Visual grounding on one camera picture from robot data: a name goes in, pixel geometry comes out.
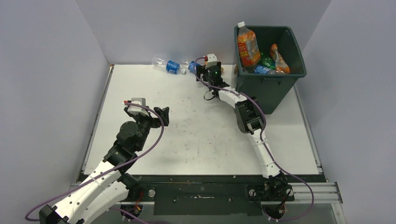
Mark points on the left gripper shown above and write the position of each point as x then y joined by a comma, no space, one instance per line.
155,122

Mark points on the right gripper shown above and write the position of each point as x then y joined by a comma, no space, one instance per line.
201,70

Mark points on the blue label bottle blue cap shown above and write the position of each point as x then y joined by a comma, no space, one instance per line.
192,66

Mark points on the clear bottle blue label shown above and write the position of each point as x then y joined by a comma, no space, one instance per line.
168,66

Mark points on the large orange label bottle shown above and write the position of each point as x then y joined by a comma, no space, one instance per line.
247,46

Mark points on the slim blue label bottle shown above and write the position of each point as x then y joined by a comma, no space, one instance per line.
260,69

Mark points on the green plastic bottle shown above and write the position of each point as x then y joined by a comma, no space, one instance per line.
267,61

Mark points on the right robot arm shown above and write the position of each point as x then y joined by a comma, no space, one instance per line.
249,117

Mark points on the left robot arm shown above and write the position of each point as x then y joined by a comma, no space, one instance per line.
109,183

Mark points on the dark green plastic bin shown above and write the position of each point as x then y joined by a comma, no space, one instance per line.
270,90

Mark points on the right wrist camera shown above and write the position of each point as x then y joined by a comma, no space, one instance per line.
210,60

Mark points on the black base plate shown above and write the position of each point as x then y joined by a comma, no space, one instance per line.
207,194

